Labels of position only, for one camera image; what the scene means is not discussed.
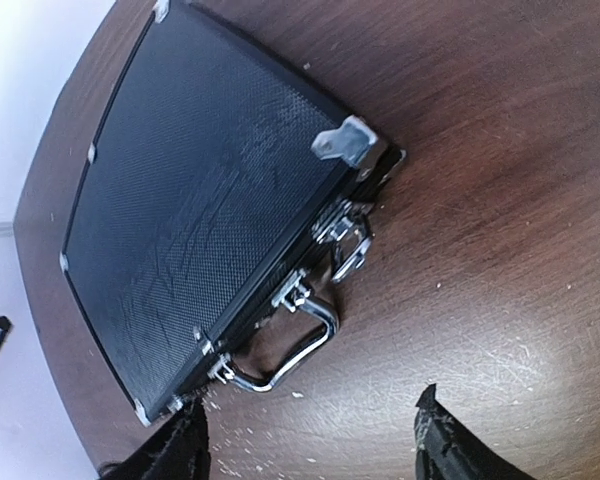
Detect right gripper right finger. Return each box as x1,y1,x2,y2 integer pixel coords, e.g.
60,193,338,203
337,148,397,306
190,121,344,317
414,384,533,480

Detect black poker chip case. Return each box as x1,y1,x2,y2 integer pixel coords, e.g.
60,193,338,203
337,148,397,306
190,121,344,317
60,1,406,424

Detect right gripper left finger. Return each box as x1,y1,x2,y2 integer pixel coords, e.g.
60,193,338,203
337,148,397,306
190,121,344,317
98,399,210,480

